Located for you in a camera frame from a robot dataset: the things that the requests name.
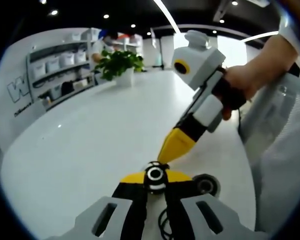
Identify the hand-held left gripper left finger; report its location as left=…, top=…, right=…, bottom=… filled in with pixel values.
left=56, top=171, right=149, bottom=240

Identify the grey storage shelf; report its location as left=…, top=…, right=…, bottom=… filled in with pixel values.
left=25, top=26, right=104, bottom=111

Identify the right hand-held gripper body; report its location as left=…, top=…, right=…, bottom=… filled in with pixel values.
left=171, top=29, right=227, bottom=134

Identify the black rubber ring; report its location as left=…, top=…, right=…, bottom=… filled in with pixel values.
left=142, top=161, right=170, bottom=196

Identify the person's body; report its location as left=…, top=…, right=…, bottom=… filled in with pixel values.
left=237, top=0, right=300, bottom=240

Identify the black cable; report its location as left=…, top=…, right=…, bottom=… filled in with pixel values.
left=157, top=208, right=176, bottom=240

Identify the green potted plant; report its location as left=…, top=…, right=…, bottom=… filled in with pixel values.
left=93, top=49, right=146, bottom=87

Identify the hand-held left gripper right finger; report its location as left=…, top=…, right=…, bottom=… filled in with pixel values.
left=163, top=170, right=269, bottom=240

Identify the person's right forearm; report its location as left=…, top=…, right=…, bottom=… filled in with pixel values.
left=244, top=31, right=300, bottom=87

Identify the white table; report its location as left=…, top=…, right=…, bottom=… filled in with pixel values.
left=0, top=66, right=259, bottom=240

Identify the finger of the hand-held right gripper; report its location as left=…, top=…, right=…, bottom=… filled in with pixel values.
left=156, top=113, right=209, bottom=167

